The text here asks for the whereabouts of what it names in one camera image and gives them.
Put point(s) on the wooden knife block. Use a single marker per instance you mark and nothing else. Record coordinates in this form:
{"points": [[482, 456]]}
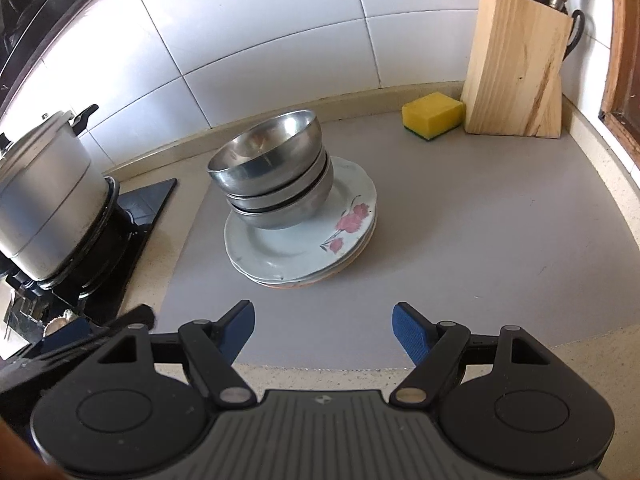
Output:
{"points": [[515, 70]]}

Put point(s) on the small white plate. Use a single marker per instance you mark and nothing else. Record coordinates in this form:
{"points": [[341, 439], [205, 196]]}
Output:
{"points": [[305, 284]]}

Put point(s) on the black range hood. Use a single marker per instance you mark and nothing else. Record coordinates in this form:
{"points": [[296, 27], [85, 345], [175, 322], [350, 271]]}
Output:
{"points": [[30, 10]]}

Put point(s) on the pale fuzzy cloth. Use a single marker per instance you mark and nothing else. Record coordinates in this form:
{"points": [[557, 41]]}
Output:
{"points": [[57, 322]]}

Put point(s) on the white plate floral rim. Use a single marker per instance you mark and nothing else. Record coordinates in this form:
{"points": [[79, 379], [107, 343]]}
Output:
{"points": [[360, 249]]}

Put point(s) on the yellow sponge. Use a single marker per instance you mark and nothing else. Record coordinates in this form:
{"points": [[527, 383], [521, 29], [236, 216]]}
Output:
{"points": [[432, 112]]}

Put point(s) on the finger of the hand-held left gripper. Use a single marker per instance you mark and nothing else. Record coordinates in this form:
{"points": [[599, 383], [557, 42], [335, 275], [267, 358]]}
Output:
{"points": [[67, 335]]}

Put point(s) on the wooden window frame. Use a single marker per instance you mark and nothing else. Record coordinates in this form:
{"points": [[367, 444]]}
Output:
{"points": [[620, 60]]}

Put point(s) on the large white plate pink carnation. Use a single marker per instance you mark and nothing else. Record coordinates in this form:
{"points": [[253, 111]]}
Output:
{"points": [[300, 240]]}

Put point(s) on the aluminium pot with lid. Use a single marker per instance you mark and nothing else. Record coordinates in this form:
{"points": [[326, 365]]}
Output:
{"points": [[45, 200]]}

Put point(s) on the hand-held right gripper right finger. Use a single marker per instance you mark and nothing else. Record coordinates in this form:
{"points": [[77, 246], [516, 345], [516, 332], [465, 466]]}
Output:
{"points": [[412, 330]]}

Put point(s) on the steel bowl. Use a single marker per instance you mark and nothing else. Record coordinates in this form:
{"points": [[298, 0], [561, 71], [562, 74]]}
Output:
{"points": [[280, 217], [270, 160], [300, 187]]}

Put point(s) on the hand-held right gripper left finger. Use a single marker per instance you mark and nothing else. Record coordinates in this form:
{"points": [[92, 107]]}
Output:
{"points": [[240, 325]]}

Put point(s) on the black gas stove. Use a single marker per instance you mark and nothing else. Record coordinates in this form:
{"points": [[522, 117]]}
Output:
{"points": [[145, 200]]}

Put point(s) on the grey counter mat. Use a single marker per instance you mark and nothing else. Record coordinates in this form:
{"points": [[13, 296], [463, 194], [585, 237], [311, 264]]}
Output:
{"points": [[450, 235]]}

